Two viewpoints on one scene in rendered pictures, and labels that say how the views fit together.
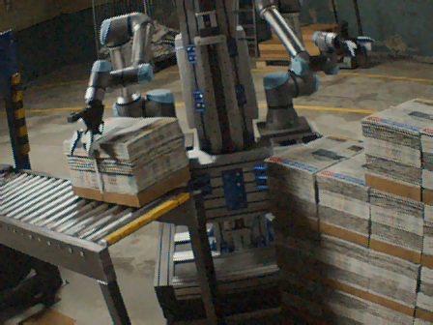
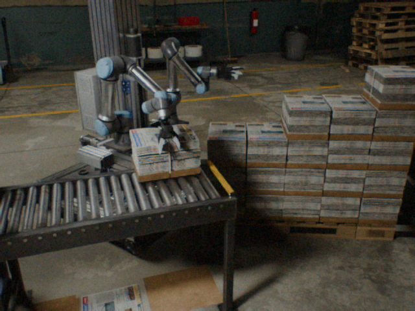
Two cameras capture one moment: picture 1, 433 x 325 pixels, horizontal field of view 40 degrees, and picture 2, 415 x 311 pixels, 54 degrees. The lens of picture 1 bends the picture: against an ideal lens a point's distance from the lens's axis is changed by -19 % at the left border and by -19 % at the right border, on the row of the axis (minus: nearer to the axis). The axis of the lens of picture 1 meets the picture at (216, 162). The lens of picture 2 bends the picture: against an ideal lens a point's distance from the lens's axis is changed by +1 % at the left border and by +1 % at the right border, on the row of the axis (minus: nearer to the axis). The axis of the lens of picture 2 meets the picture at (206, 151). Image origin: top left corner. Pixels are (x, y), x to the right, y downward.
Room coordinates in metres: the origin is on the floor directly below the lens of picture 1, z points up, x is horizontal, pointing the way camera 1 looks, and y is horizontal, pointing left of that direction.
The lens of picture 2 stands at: (0.96, 2.06, 1.93)
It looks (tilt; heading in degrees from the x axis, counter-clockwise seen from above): 24 degrees down; 304
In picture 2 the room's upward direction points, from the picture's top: straight up
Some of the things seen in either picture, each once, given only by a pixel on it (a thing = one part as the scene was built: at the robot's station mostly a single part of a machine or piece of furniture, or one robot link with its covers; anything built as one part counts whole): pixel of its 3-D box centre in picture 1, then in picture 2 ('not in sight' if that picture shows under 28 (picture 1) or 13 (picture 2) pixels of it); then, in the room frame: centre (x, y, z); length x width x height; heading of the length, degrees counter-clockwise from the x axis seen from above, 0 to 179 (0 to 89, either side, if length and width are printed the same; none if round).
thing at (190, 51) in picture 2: not in sight; (165, 43); (6.63, -4.72, 0.55); 1.80 x 0.70 x 1.09; 52
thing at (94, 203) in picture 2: (31, 201); (93, 199); (2.56, 0.81, 0.77); 0.47 x 0.05 x 0.05; 142
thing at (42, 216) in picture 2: (5, 194); (43, 208); (2.72, 1.02, 0.77); 0.47 x 0.05 x 0.05; 142
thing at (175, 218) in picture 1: (77, 191); (104, 183); (2.72, 0.60, 0.74); 1.34 x 0.05 x 0.12; 52
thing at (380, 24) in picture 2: not in sight; (387, 35); (2.77, -7.43, 0.65); 1.33 x 0.94 x 1.30; 56
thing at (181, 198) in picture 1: (146, 219); (219, 176); (2.10, 0.25, 0.81); 0.43 x 0.03 x 0.02; 142
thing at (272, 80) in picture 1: (278, 87); (169, 102); (2.93, -0.31, 0.98); 0.13 x 0.12 x 0.14; 115
